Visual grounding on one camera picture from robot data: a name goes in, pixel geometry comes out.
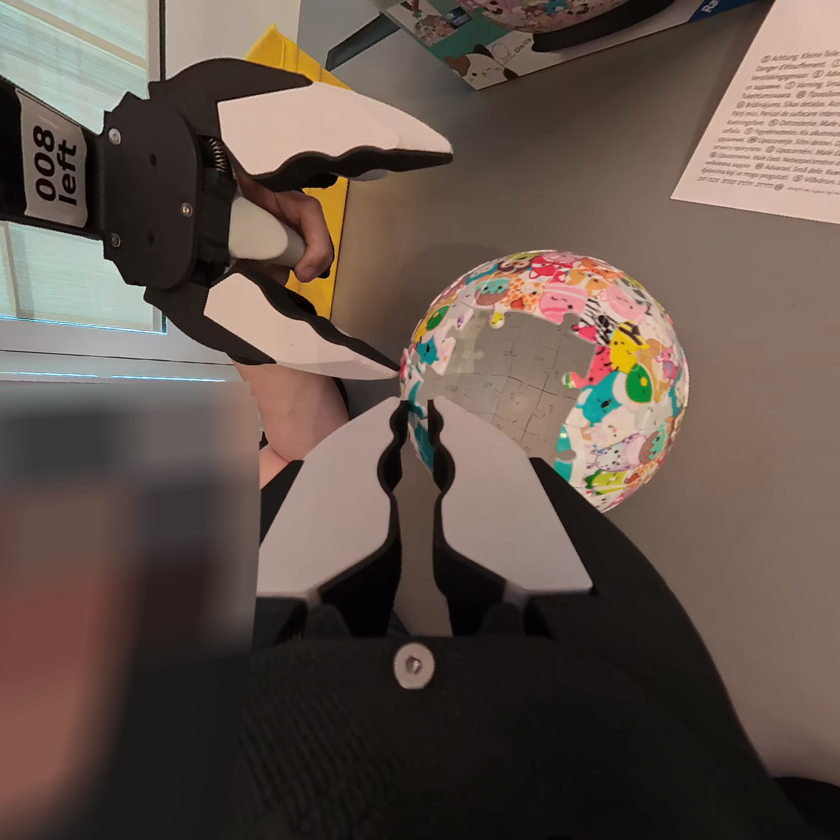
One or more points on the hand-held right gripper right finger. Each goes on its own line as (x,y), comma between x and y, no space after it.
(505,525)

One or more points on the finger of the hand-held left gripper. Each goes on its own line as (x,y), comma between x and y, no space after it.
(315,128)
(262,328)

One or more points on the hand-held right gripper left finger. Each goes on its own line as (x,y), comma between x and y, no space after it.
(328,525)

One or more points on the colourful puzzle ball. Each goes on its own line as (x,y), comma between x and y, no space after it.
(623,394)

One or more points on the person's left forearm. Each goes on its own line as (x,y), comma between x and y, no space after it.
(295,420)

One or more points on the white puzzle packaging box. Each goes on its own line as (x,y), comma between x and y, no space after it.
(472,46)

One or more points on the person's left hand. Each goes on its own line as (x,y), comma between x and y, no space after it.
(315,229)

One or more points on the yellow plastic bin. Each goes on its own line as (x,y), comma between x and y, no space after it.
(321,210)

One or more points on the white window blind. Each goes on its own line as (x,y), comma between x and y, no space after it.
(65,65)

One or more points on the white instruction leaflet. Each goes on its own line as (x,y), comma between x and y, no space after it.
(768,131)

